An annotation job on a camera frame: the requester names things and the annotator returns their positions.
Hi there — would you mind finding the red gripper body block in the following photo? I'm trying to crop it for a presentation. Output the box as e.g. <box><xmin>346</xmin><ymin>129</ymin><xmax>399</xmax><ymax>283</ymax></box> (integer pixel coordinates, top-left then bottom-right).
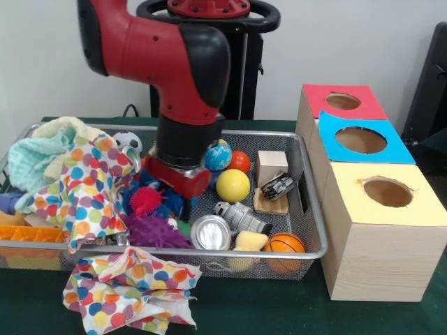
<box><xmin>143</xmin><ymin>155</ymin><xmax>212</xmax><ymax>200</ymax></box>

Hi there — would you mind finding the polka dot cloth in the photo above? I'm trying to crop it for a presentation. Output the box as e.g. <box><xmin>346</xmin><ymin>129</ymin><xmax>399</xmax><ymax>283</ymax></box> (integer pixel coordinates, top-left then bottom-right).
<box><xmin>28</xmin><ymin>136</ymin><xmax>138</xmax><ymax>253</ymax></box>
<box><xmin>63</xmin><ymin>246</ymin><xmax>203</xmax><ymax>335</ymax></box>

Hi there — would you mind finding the white knitted cloth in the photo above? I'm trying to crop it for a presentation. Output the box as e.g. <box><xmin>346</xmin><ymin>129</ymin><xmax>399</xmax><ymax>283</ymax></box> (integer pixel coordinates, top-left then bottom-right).
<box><xmin>31</xmin><ymin>117</ymin><xmax>105</xmax><ymax>184</ymax></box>

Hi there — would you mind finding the mint green knitted cloth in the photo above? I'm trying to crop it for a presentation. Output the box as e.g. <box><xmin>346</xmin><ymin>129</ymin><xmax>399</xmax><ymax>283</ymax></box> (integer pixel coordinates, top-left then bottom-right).
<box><xmin>7</xmin><ymin>134</ymin><xmax>74</xmax><ymax>214</ymax></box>

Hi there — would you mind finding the wooden box with three holes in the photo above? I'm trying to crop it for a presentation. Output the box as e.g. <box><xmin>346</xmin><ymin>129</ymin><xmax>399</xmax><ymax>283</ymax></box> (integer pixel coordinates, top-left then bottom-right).
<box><xmin>296</xmin><ymin>84</ymin><xmax>447</xmax><ymax>302</ymax></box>

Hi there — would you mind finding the small globe print ball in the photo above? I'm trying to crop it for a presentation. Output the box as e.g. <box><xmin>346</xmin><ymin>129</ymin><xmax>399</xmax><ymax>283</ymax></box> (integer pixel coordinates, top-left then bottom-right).
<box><xmin>205</xmin><ymin>138</ymin><xmax>233</xmax><ymax>172</ymax></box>

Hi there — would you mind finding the yellow ball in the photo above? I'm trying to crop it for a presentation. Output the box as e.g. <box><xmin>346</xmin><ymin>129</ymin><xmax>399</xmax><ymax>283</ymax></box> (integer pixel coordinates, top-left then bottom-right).
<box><xmin>215</xmin><ymin>169</ymin><xmax>251</xmax><ymax>204</ymax></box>

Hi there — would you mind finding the purple spiky ball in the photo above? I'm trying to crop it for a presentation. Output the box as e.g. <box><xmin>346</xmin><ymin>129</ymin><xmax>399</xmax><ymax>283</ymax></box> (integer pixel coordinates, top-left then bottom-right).
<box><xmin>126</xmin><ymin>213</ymin><xmax>194</xmax><ymax>250</ymax></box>

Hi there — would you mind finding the dented silver can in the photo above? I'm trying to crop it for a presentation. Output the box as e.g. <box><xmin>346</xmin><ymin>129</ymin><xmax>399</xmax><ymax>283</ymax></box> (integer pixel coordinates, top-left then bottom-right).
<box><xmin>190</xmin><ymin>214</ymin><xmax>232</xmax><ymax>251</ymax></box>

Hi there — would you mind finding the small red ball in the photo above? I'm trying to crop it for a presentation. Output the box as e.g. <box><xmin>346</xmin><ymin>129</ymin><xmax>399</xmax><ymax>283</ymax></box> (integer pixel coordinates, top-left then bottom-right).
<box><xmin>229</xmin><ymin>150</ymin><xmax>251</xmax><ymax>174</ymax></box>

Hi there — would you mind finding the small soccer ball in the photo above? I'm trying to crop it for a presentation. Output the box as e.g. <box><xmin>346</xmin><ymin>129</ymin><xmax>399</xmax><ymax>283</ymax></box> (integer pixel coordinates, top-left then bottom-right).
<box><xmin>113</xmin><ymin>131</ymin><xmax>143</xmax><ymax>156</ymax></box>

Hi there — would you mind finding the crushed silver can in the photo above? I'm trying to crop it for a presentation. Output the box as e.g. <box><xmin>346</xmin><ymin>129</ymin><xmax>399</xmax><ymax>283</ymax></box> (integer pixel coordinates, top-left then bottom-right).
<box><xmin>213</xmin><ymin>201</ymin><xmax>273</xmax><ymax>237</ymax></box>

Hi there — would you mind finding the small yellow duck toy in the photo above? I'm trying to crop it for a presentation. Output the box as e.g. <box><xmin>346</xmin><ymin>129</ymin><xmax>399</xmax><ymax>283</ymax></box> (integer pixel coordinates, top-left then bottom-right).
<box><xmin>229</xmin><ymin>230</ymin><xmax>270</xmax><ymax>273</ymax></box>

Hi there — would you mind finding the plain wooden cube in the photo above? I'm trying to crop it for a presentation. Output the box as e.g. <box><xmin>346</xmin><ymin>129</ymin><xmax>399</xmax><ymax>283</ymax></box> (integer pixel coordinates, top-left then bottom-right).
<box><xmin>256</xmin><ymin>150</ymin><xmax>289</xmax><ymax>188</ymax></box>

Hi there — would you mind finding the small orange basketball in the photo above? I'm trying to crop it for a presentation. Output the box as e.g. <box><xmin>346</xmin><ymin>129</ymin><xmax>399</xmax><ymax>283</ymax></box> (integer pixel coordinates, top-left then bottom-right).
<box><xmin>264</xmin><ymin>232</ymin><xmax>306</xmax><ymax>274</ymax></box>

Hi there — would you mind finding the orange toy building block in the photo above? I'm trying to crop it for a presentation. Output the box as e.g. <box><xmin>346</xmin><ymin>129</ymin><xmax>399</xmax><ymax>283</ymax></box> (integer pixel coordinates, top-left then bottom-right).
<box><xmin>0</xmin><ymin>223</ymin><xmax>67</xmax><ymax>271</ymax></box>

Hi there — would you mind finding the green cloth side table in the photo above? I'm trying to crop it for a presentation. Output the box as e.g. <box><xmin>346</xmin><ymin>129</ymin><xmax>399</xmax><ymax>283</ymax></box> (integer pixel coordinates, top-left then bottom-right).
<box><xmin>418</xmin><ymin>128</ymin><xmax>447</xmax><ymax>156</ymax></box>

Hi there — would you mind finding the black upright panel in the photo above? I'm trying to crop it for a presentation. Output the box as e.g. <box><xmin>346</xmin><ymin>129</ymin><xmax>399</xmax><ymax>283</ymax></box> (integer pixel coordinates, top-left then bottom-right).
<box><xmin>407</xmin><ymin>22</ymin><xmax>447</xmax><ymax>151</ymax></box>

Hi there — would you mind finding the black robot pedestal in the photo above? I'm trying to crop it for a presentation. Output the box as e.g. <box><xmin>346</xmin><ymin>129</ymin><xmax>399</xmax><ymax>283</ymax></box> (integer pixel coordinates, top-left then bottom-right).
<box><xmin>136</xmin><ymin>0</ymin><xmax>281</xmax><ymax>119</ymax></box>

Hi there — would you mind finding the clear wire mesh bin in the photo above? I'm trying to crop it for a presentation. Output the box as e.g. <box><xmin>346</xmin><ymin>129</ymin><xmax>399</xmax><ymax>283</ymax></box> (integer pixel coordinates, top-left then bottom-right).
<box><xmin>0</xmin><ymin>123</ymin><xmax>328</xmax><ymax>281</ymax></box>

